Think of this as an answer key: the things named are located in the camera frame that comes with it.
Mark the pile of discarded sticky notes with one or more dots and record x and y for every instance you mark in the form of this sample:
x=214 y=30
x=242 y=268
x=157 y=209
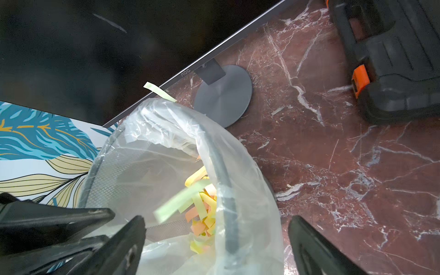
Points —
x=200 y=212

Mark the black flat monitor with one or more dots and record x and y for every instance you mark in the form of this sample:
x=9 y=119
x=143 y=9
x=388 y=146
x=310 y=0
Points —
x=90 y=60

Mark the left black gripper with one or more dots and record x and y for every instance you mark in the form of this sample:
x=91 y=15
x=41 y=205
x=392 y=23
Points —
x=39 y=239

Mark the green sticky note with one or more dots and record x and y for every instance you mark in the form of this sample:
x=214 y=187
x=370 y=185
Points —
x=164 y=212
x=158 y=91

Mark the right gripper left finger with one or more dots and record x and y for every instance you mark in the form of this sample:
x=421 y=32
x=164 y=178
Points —
x=103 y=255

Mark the mesh waste bin with liner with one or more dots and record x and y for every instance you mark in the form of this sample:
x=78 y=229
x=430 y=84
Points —
x=147 y=160

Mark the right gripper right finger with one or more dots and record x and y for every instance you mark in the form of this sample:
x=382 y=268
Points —
x=314 y=254

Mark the black plastic tool case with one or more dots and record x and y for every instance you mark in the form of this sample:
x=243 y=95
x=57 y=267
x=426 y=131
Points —
x=393 y=53

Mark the round grey monitor stand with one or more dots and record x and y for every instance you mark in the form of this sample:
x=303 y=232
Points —
x=225 y=92

